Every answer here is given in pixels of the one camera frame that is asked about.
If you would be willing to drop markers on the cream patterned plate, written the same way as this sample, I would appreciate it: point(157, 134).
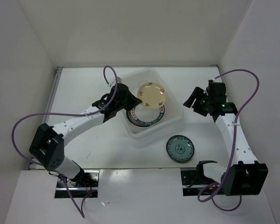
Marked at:
point(153, 95)

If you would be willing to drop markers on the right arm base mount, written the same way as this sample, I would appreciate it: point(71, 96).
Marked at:
point(192, 183)

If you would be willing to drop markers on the blue patterned plate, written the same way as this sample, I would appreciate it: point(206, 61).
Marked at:
point(180, 148)

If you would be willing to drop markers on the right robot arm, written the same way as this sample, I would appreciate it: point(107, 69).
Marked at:
point(244, 175)

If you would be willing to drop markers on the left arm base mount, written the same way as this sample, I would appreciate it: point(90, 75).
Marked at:
point(88, 184)

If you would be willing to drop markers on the dark green rimmed white plate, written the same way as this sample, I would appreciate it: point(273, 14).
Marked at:
point(142, 117)

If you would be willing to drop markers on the clear plastic bin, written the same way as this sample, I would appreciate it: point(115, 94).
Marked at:
point(173, 111)

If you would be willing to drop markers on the clear plastic cup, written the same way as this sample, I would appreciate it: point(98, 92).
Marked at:
point(140, 83)

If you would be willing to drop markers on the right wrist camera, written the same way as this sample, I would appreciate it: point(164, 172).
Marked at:
point(217, 91)

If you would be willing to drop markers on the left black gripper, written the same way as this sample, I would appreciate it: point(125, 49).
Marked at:
point(134, 101)

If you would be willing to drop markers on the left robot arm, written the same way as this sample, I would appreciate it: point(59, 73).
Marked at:
point(49, 141)

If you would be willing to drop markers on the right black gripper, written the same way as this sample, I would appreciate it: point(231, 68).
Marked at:
point(196, 93)

